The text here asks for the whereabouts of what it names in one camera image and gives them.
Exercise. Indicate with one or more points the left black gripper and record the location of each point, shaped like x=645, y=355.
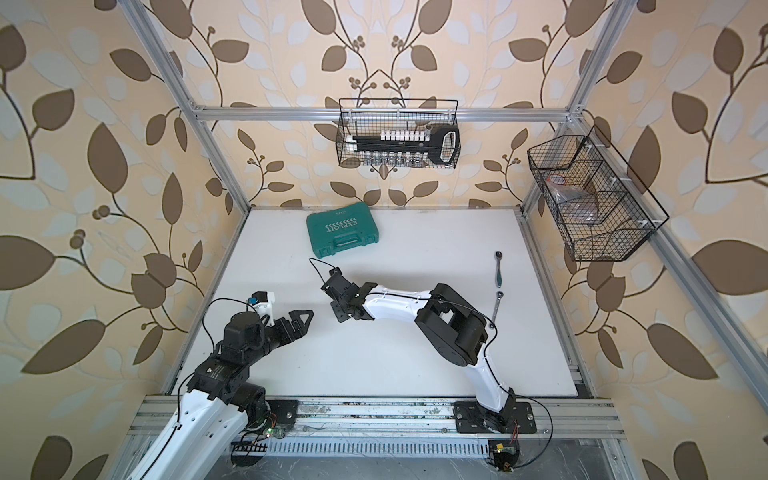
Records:
x=297, y=329

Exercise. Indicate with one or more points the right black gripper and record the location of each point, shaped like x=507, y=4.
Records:
x=338, y=311

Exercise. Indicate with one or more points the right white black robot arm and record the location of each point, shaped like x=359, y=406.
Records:
x=459, y=333

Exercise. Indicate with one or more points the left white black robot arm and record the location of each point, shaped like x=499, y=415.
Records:
x=218, y=404

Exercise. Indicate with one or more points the green plastic tool case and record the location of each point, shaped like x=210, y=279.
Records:
x=334, y=231

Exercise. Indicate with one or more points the silver extension bar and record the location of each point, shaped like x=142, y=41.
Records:
x=499, y=296

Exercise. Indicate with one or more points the black socket holder set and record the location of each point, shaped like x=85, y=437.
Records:
x=433, y=146

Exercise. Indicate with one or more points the plastic bag in basket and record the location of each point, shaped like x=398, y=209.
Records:
x=575, y=205

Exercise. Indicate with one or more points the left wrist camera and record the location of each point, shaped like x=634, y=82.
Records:
x=262, y=302

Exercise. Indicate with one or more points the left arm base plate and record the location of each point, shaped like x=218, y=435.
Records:
x=272, y=413

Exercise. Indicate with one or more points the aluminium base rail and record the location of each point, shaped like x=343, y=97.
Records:
x=421, y=427

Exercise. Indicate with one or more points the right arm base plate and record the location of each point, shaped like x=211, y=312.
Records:
x=471, y=418

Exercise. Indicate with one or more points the back black wire basket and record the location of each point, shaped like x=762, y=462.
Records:
x=374, y=114

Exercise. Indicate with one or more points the black wire basket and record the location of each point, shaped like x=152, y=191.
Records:
x=374, y=114
x=629, y=213

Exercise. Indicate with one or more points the right black wire basket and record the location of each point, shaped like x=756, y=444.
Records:
x=629, y=213

